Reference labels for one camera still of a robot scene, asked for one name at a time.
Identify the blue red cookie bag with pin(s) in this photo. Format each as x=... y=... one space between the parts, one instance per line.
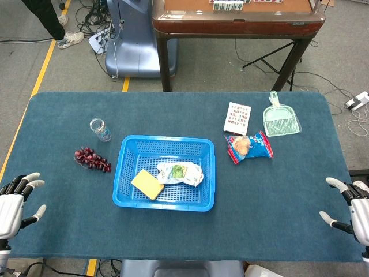
x=253 y=147

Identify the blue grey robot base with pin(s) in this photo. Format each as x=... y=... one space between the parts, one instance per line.
x=135 y=52

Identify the white power strip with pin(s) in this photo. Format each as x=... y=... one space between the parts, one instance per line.
x=98 y=41
x=359 y=101

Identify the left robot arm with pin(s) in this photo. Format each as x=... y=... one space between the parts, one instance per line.
x=3 y=255

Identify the white printed card box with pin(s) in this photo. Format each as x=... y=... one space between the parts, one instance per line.
x=237 y=118

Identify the yellow sponge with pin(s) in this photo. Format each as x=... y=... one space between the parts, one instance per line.
x=147 y=184

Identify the white snack packet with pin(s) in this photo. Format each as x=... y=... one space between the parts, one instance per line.
x=180 y=173

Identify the blue plastic basket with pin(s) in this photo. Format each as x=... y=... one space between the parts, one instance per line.
x=124 y=184

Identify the mahjong tile row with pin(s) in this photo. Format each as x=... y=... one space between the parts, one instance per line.
x=227 y=6

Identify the white sneaker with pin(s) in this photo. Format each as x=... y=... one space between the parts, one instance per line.
x=70 y=39
x=363 y=184
x=63 y=19

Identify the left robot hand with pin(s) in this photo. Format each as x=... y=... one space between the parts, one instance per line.
x=10 y=207

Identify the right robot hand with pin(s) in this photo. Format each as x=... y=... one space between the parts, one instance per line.
x=360 y=213

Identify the grey blue robot chassis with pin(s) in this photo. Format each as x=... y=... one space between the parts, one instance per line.
x=181 y=268

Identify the green dustpan brush set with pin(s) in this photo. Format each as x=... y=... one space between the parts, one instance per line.
x=281 y=122

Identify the blue table cloth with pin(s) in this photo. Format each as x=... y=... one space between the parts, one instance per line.
x=184 y=231

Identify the clear glass jar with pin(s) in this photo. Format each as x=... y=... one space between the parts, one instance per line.
x=101 y=131

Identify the red grape bunch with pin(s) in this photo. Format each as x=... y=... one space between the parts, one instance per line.
x=90 y=160

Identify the brown mahjong table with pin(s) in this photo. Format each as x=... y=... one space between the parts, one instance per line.
x=239 y=26

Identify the person in black trousers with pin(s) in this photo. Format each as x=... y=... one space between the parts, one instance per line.
x=47 y=17

